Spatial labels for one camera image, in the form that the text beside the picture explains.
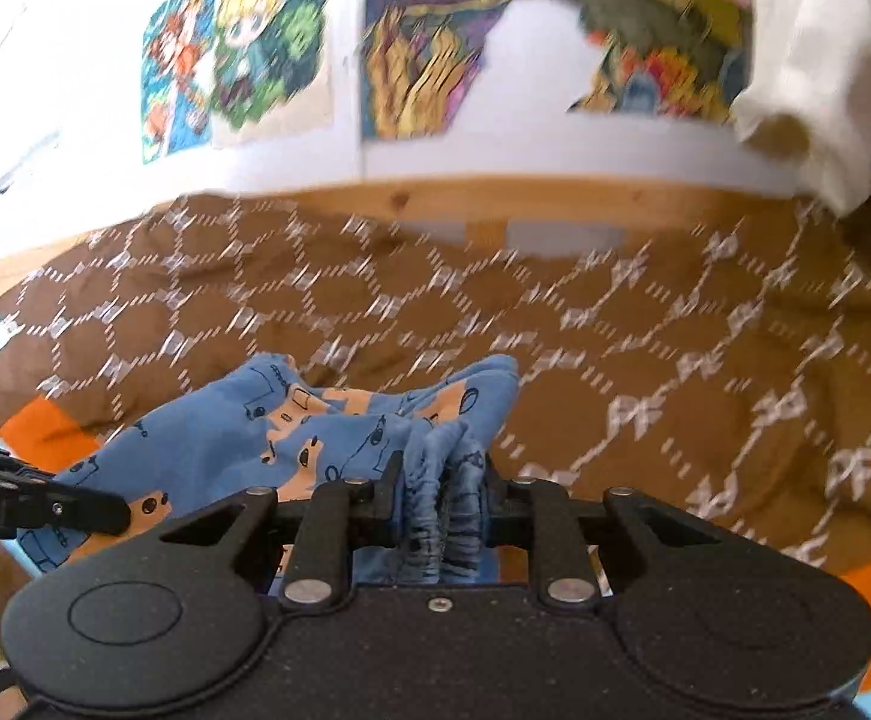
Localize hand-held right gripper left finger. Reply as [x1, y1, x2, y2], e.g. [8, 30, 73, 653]
[157, 456, 408, 607]

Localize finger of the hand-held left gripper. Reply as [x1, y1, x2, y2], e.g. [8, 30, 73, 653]
[0, 431, 134, 541]

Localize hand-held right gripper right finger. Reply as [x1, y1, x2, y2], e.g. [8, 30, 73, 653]
[479, 456, 723, 610]

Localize blue printed pants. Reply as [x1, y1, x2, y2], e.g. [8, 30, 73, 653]
[16, 351, 521, 590]

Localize colour-block blanket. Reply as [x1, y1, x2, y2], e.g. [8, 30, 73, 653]
[0, 300, 871, 720]

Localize brown patterned blanket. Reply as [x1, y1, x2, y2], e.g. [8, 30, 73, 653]
[0, 191, 871, 587]

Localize white garment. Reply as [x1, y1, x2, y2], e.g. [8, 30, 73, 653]
[730, 0, 871, 217]

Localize wooden bed frame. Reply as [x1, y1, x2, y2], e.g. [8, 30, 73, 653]
[0, 171, 822, 305]

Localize purple yellow wall poster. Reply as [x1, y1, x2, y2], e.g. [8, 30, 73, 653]
[359, 0, 540, 145]

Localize cartoon figure wall poster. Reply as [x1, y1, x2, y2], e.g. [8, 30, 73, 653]
[139, 0, 336, 166]

